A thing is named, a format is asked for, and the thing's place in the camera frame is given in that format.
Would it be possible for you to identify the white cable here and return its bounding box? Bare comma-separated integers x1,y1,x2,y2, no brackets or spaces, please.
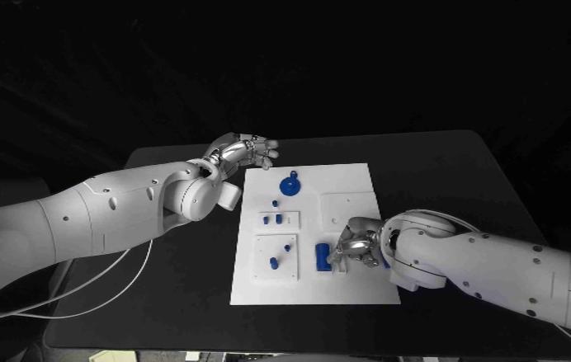
403,209,479,233
0,246,133,317
0,238,154,320

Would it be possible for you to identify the long blue cylinder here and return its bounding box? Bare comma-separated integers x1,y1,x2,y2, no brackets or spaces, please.
314,242,332,273

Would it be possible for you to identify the white task board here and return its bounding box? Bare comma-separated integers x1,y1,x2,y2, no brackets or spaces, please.
227,162,402,306

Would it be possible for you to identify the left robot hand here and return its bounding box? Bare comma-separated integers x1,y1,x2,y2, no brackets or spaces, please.
201,132,280,181

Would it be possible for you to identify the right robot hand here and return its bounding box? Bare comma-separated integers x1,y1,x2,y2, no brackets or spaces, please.
325,216,386,270

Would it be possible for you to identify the blue gear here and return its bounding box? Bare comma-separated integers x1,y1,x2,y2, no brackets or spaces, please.
278,170,302,198

